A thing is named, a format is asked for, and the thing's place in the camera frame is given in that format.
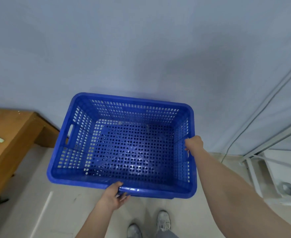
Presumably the person's left hand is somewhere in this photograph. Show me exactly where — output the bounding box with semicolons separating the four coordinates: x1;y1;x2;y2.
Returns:
97;181;131;211

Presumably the person's right hand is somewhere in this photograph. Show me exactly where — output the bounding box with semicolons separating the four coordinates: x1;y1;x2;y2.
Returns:
184;135;204;153

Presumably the blue perforated plastic basket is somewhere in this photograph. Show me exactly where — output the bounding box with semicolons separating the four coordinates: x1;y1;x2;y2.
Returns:
46;93;197;199

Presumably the person's left forearm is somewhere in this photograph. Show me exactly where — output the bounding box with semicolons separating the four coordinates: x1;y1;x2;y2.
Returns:
75;203;117;238

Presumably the person's right forearm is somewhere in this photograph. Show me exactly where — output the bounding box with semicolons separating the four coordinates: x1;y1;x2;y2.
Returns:
189;148;291;238

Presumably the person's left white shoe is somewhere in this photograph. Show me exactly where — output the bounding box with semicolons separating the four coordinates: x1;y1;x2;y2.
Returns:
127;224;142;238

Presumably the person's white shoe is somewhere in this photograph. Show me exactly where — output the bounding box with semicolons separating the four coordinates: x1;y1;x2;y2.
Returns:
127;224;142;238
157;211;171;232

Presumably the person's right white shoe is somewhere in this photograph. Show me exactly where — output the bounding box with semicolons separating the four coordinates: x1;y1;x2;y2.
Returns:
157;211;171;232

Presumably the person's grey trouser leg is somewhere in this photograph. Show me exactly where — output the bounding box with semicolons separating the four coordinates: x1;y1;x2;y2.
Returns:
155;228;180;238

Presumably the grey tape roll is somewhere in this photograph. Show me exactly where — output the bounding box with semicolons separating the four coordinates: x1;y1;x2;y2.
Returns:
277;182;291;197

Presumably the wooden table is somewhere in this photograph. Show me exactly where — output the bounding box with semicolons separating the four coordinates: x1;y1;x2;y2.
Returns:
0;108;61;212

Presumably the thin grey cable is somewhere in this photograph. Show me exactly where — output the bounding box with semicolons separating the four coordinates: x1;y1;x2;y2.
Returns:
221;62;291;164

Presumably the white metal rack frame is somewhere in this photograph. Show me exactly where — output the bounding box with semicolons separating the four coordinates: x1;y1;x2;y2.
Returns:
239;47;291;206

